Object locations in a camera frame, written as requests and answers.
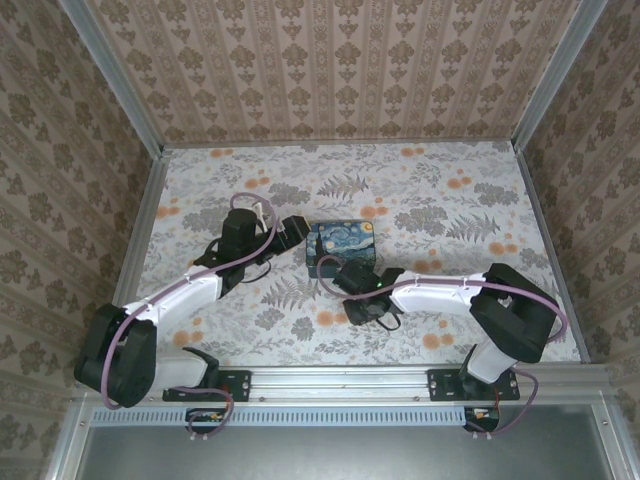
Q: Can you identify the starry night print tin box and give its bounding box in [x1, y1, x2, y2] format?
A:
[304, 218, 378, 280]

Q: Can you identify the floral patterned table cover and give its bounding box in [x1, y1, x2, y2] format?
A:
[107, 142, 584, 369]

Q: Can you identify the grey metal sheet panel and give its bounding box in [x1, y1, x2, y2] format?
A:
[47, 402, 632, 480]

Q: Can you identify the black controller board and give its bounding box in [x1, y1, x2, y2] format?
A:
[463, 405, 501, 432]
[185, 407, 226, 434]

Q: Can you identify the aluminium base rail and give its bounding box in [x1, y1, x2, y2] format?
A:
[69, 363, 621, 402]

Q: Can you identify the aluminium rear rail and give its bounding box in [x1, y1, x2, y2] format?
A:
[162, 140, 519, 152]

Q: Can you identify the aluminium side rail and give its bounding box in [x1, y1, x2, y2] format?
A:
[514, 143, 589, 364]
[92, 147, 172, 369]

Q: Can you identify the slotted grey cable duct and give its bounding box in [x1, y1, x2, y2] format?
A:
[92, 405, 501, 424]

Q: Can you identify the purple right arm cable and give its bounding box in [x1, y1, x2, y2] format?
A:
[317, 254, 570, 442]

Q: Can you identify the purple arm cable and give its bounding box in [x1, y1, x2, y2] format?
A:
[317, 254, 570, 442]
[99, 192, 281, 442]

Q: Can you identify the aluminium frame post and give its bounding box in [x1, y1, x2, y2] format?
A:
[58, 0, 166, 154]
[510, 0, 610, 151]

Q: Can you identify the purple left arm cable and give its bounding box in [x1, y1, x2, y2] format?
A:
[99, 192, 281, 442]

